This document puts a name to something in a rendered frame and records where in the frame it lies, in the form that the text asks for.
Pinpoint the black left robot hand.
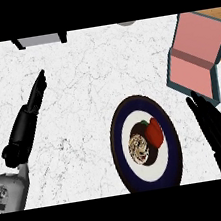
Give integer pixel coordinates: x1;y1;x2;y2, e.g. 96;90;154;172
0;68;61;171

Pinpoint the dark blue white plate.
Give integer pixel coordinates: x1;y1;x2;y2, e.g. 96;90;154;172
103;89;188;196

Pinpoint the pink teal cardboard box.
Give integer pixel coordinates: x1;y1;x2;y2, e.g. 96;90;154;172
156;7;221;114

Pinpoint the red bell pepper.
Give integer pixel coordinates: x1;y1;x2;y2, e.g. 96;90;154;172
139;116;167;152

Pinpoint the grey black appliance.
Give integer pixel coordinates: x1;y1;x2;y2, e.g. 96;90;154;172
10;31;69;52

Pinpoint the grey round object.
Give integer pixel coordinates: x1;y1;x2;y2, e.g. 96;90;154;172
116;20;137;28

